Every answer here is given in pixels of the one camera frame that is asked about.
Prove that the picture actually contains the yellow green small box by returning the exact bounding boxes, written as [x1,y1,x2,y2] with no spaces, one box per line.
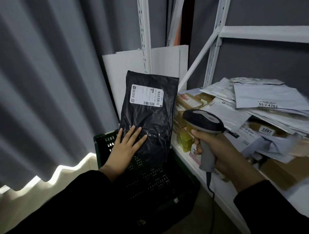
[176,128,195,153]

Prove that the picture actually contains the grey handheld barcode scanner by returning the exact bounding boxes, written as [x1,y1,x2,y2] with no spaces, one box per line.
[183,109,227,172]

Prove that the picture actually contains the white board sheet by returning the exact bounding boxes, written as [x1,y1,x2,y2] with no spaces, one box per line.
[102,45,189,118]

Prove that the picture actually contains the pile of grey mailer parcels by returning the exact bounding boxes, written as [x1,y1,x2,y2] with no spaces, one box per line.
[180,77,309,164]

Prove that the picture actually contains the dark green plastic crate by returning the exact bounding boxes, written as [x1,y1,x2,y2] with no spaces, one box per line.
[93,129,201,234]

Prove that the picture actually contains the brown cardboard parcel box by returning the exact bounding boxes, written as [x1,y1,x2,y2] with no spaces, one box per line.
[176,93,204,111]

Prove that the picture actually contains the brown taped parcel box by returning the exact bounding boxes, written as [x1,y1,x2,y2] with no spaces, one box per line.
[173,107,187,133]

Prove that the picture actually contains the large brown cardboard box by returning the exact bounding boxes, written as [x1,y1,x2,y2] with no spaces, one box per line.
[259,140,309,191]

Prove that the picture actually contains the black scanner cable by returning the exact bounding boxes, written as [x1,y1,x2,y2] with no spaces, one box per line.
[206,172,216,234]

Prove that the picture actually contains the person's right hand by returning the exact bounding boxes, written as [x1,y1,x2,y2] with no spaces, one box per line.
[191,129,249,180]

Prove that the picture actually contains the person's left hand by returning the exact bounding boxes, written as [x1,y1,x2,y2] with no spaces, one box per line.
[99,125,148,183]

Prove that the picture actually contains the person's right forearm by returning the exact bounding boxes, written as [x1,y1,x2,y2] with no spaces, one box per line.
[223,154,309,234]

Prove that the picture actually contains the grey curtain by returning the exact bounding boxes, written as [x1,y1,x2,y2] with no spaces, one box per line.
[0,0,167,192]

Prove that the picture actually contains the person's left forearm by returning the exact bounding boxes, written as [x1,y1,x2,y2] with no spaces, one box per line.
[5,162,126,234]

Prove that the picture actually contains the white metal shelving rack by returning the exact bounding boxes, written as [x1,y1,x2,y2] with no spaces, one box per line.
[137,0,309,234]

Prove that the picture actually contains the black plastic mailer parcel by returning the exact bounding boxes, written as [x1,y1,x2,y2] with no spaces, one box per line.
[119,70,179,169]

